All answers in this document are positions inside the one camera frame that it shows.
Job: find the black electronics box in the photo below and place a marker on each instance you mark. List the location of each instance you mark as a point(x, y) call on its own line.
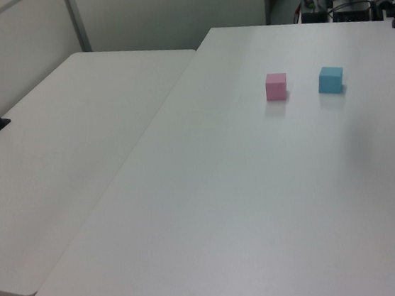
point(351, 12)

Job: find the pink cube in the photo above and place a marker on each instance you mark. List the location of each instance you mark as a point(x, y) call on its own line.
point(276, 87)

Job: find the blue cube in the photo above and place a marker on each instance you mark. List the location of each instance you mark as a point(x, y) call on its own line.
point(330, 81)

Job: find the black and grey device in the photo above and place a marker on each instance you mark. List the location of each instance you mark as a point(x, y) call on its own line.
point(384, 5)

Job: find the small black box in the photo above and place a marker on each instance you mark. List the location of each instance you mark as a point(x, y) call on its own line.
point(314, 17)

